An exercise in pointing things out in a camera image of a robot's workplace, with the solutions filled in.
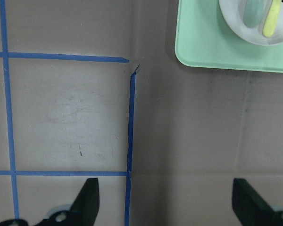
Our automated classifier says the white round plate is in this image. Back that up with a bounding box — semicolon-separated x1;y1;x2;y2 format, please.
218;0;283;46

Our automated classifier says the green plastic spoon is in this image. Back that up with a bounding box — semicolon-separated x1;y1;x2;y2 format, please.
243;0;264;28

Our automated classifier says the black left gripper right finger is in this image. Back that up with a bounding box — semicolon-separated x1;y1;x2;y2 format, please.
232;178;283;226

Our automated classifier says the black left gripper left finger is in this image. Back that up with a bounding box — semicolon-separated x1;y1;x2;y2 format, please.
0;178;100;226

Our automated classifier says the light green tray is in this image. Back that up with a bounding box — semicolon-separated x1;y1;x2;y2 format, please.
175;0;283;73

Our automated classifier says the yellow plastic fork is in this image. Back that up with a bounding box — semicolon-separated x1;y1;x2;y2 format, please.
262;0;282;38

